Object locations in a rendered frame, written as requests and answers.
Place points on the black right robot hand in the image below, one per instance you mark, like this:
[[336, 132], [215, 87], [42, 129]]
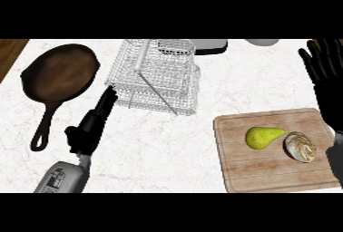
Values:
[[329, 87]]

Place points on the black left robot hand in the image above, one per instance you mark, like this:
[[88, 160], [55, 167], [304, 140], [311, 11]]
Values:
[[91, 130]]

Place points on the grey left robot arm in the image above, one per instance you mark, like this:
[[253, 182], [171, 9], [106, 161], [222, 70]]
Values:
[[63, 178]]

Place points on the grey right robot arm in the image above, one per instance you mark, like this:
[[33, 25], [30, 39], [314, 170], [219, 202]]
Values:
[[336, 157]]

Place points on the swirl frosted cupcake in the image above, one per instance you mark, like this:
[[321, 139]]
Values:
[[301, 147]]

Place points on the wooden cutting board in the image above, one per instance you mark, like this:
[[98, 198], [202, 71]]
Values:
[[268, 163]]

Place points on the dark cast iron skillet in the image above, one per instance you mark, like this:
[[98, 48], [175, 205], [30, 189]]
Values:
[[55, 80]]

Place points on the pale grey round object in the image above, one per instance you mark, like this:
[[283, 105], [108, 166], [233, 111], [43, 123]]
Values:
[[262, 42]]

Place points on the green pear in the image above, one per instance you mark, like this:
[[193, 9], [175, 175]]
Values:
[[261, 137]]

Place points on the grey and black appliance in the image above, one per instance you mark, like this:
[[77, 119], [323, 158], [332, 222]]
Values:
[[211, 46]]

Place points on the brown wooden surface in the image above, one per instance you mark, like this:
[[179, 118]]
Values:
[[9, 51]]

